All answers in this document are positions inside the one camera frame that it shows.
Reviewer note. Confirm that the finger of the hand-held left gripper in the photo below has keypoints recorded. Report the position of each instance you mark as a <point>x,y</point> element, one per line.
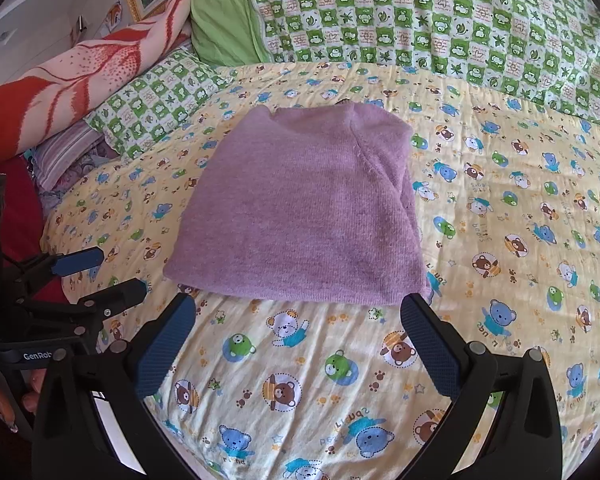
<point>80,261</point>
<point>125,294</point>

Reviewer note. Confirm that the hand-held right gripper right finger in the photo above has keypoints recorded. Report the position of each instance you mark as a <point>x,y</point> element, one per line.
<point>430,350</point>

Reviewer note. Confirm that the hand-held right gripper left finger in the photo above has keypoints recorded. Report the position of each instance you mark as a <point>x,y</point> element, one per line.
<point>165,345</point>

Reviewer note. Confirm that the purple knitted sweater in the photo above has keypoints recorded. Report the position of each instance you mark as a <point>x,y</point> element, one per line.
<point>300,210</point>

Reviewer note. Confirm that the red cloth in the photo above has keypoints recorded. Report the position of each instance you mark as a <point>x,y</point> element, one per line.
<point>25,210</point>

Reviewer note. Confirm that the striped pink pillow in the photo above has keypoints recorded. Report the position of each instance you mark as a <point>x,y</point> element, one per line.
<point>65,155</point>

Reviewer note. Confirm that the yellow bear-print bedsheet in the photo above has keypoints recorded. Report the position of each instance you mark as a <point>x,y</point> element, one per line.
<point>505,260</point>

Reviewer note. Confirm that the red and white floral blanket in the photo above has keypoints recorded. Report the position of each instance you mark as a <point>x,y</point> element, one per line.
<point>55,90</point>

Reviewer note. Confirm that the green checked pillow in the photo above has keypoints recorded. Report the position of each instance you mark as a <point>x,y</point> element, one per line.
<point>150,100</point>

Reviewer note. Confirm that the plain green cloth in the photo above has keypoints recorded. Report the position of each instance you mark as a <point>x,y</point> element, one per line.
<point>220,25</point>

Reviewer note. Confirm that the green checked quilt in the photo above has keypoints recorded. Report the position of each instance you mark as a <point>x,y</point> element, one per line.
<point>430,20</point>

